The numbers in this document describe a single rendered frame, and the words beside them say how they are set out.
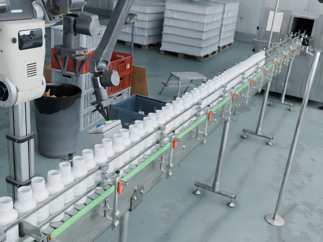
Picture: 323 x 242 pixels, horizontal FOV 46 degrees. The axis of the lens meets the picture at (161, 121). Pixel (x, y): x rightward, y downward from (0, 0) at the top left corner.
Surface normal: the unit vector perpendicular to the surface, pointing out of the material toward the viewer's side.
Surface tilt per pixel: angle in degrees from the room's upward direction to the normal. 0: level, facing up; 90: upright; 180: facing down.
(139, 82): 102
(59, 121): 94
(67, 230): 90
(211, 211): 0
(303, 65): 90
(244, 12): 90
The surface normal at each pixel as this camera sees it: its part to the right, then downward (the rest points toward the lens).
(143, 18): -0.48, 0.27
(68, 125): 0.69, 0.39
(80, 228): 0.88, 0.25
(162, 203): 0.10, -0.92
